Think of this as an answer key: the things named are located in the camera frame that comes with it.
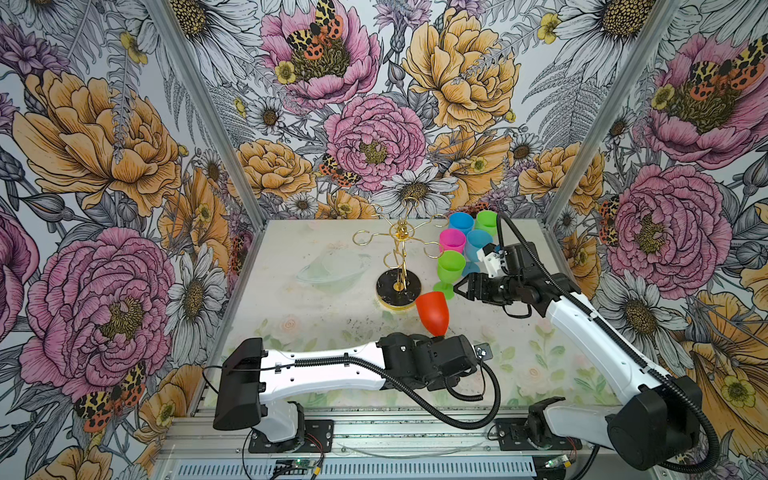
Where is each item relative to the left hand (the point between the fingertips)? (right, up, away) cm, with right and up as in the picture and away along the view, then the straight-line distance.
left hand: (439, 357), depth 71 cm
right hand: (+8, +12, +8) cm, 16 cm away
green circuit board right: (+28, -25, +1) cm, 37 cm away
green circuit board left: (-32, -25, 0) cm, 40 cm away
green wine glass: (+8, +20, +25) cm, 33 cm away
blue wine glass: (+13, +35, +34) cm, 51 cm away
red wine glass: (-1, +10, +6) cm, 12 cm away
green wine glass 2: (+23, +36, +41) cm, 59 cm away
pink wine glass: (+8, +29, +28) cm, 41 cm away
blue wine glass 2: (+15, +28, +23) cm, 39 cm away
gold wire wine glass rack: (-9, +13, +28) cm, 32 cm away
